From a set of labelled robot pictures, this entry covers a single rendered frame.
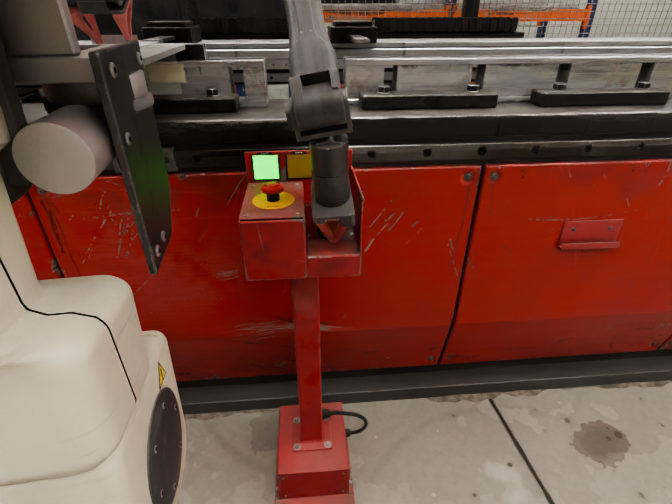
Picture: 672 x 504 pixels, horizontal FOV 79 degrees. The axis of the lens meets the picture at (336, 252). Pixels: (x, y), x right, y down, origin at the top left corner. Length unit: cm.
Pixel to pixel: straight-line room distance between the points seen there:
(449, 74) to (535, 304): 65
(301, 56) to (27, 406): 47
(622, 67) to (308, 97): 84
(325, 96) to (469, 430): 107
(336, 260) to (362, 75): 45
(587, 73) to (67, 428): 114
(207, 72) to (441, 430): 113
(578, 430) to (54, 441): 136
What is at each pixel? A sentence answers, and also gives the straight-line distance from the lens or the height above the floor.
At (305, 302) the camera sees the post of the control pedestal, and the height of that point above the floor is 57.
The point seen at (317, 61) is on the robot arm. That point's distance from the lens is 58.
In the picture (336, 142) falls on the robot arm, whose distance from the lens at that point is 60.
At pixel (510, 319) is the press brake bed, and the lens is 126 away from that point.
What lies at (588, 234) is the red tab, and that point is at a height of 58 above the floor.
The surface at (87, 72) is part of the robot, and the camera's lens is 33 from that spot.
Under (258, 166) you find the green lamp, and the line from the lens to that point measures 79.
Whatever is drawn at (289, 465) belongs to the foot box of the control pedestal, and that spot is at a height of 12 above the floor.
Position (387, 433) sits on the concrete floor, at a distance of 132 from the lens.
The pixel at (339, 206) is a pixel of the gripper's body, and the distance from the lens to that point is 65.
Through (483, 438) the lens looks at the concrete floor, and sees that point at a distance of 137.
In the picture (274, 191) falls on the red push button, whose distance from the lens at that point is 70.
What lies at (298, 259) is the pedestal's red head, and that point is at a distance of 70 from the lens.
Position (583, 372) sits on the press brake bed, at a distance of 160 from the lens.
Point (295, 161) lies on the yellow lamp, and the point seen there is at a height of 82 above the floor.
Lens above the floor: 107
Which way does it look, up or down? 31 degrees down
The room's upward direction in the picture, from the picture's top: straight up
